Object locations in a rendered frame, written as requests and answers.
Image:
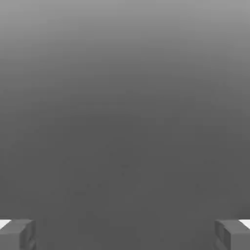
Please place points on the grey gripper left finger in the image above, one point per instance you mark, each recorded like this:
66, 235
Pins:
15, 234

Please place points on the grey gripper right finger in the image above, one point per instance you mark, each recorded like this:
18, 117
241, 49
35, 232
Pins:
234, 234

